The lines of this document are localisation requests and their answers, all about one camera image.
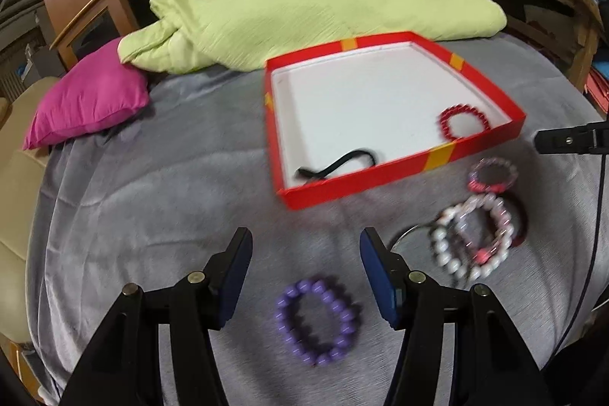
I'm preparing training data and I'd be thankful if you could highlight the red gift box lid tray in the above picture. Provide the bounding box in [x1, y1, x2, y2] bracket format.
[264, 32, 525, 210]

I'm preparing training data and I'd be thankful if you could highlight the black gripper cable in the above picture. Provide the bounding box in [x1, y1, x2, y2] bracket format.
[551, 152, 609, 355]

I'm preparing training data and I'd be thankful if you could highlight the silver metal bangle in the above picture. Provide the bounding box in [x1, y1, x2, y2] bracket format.
[387, 223, 435, 252]

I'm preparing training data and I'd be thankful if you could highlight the dark maroon hair ring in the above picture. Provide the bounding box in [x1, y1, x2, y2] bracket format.
[498, 191, 530, 248]

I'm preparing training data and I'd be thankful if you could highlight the green folded quilt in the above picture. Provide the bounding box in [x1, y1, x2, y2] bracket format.
[118, 0, 507, 74]

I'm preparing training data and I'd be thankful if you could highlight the black hair tie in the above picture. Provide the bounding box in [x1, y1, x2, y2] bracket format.
[295, 148, 381, 182]

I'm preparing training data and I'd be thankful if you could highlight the magenta pillow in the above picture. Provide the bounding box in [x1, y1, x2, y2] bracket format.
[23, 38, 150, 150]

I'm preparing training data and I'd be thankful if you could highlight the cream leather sofa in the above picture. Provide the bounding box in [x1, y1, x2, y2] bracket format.
[0, 77, 59, 344]

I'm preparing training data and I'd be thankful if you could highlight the purple bead bracelet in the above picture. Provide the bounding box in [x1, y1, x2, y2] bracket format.
[274, 277, 362, 367]

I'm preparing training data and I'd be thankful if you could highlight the pale pink crystal bracelet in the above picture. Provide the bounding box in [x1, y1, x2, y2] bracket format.
[451, 194, 516, 267]

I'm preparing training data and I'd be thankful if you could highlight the red bead bracelet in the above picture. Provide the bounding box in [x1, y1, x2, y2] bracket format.
[437, 103, 493, 140]

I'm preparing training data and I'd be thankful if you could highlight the pink white bead bracelet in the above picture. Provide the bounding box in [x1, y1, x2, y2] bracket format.
[466, 156, 520, 194]

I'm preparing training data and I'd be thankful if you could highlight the grey bed blanket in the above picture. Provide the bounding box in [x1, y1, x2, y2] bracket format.
[27, 34, 608, 405]

